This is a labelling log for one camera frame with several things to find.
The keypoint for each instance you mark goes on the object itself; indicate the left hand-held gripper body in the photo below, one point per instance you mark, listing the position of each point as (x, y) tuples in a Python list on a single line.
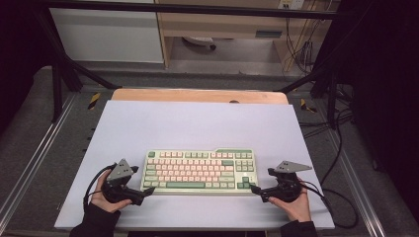
[(118, 184)]

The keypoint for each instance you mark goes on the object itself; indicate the light wooden desk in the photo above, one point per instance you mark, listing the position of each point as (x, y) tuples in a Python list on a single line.
[(224, 23)]

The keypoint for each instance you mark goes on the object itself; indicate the green and cream keyboard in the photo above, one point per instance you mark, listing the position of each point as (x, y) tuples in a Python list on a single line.
[(197, 171)]

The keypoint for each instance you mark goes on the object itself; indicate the yellow and black tape strip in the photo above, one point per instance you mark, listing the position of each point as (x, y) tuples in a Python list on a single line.
[(306, 106), (94, 101)]

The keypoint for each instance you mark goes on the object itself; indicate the office chair base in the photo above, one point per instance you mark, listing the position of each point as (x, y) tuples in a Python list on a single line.
[(199, 41)]

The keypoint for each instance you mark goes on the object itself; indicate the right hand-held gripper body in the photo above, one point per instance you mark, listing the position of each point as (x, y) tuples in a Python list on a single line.
[(288, 184)]

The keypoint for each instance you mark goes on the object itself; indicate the white power socket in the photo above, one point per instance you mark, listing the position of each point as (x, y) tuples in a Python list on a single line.
[(291, 4)]

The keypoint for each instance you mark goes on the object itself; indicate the person's left hand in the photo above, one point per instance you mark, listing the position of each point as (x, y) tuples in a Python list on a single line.
[(103, 204)]

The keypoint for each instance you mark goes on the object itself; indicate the black metal frame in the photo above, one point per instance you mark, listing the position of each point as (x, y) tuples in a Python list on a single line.
[(197, 9)]

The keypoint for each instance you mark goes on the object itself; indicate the aluminium rail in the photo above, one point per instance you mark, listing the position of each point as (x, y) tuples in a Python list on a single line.
[(36, 158), (355, 184)]

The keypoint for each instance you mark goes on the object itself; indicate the person's right hand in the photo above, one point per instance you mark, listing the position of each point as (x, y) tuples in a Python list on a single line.
[(298, 210)]

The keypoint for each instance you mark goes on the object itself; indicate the white cabinet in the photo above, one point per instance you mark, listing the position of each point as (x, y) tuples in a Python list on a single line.
[(105, 36)]

